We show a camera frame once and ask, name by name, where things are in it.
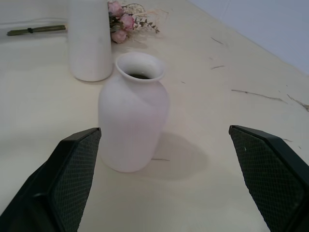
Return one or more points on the pale pink flared-neck vase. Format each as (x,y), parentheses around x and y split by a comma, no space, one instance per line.
(132,116)

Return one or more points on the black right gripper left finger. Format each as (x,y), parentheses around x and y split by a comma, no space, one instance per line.
(65,183)

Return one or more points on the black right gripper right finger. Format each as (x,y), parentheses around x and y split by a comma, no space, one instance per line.
(270,178)

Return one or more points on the tall white cylindrical vase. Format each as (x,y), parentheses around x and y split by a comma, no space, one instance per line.
(89,41)

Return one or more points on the pink flower bouquet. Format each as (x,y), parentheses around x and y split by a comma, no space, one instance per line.
(125,21)

